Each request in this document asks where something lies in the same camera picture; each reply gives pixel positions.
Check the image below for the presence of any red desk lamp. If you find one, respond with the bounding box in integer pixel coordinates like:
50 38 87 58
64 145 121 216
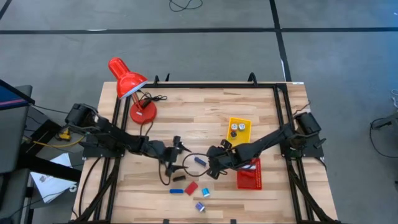
108 57 158 126

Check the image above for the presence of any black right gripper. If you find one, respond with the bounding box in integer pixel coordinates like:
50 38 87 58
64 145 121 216
206 139 239 180

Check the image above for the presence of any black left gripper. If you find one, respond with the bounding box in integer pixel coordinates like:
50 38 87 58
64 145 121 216
157 136 193 177

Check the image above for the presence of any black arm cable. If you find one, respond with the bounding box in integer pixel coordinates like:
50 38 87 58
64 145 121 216
182 152 212 177
157 160 177 187

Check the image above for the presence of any white paper sheet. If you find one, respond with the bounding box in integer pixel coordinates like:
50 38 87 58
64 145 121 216
30 152 78 203

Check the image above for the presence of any yellow cable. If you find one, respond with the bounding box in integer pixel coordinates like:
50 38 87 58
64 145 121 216
32 128 86 149

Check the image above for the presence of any blue computer screen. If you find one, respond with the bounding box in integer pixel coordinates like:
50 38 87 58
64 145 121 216
0 79 35 111

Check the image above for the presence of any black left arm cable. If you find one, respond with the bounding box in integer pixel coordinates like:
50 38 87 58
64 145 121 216
157 160 177 187

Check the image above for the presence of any red plastic basket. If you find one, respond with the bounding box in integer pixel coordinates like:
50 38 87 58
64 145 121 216
236 157 262 190

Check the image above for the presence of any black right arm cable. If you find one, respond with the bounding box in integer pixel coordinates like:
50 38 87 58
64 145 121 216
182 152 212 177

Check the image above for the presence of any black floor cable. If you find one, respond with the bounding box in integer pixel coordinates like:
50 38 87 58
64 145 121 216
169 0 203 12

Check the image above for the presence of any black lamp cable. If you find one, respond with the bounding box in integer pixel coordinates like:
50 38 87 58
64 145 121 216
136 90 168 138

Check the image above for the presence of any black metal stand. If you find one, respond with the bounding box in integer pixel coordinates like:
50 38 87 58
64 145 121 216
18 119 82 183

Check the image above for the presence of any yellow plastic basket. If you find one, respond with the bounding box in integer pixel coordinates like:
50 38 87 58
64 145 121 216
226 116 252 147

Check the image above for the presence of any wide red digital clock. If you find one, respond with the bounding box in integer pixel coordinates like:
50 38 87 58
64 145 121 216
184 181 199 196

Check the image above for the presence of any black metal table frame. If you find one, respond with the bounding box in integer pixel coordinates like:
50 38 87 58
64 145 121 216
70 73 343 224

